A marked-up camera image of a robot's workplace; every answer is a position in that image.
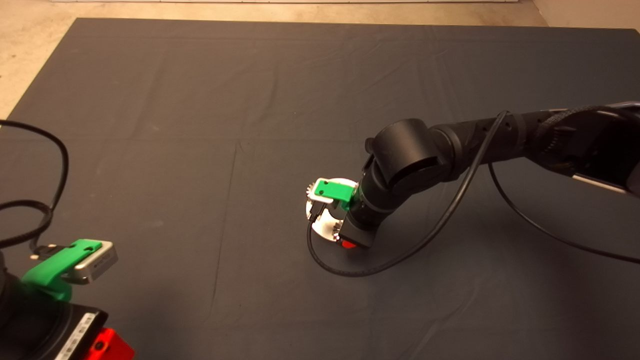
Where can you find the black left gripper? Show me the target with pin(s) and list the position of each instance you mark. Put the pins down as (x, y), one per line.
(60, 335)

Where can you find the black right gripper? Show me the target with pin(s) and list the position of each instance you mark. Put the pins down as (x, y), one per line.
(359, 234)

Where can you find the small steel planetary gear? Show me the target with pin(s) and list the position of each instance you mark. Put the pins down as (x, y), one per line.
(310, 190)
(338, 235)

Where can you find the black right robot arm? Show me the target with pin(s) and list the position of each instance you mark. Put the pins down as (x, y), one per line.
(405, 150)

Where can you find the round metal carrier plate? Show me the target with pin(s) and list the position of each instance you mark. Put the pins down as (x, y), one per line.
(325, 227)

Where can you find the dark grey table cloth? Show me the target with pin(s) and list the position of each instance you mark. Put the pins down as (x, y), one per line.
(200, 75)

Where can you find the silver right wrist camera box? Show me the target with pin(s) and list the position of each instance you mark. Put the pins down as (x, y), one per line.
(320, 197)

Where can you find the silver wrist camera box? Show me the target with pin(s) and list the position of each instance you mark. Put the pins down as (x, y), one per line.
(97, 262)
(320, 197)

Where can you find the green right camera mount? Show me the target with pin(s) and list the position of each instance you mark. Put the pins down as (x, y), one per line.
(337, 190)

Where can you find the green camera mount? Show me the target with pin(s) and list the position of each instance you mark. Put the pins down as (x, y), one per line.
(60, 262)
(337, 190)

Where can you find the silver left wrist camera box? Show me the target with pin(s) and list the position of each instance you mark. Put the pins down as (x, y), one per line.
(97, 262)

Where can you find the green left camera mount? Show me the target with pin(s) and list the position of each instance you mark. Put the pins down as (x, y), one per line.
(60, 262)

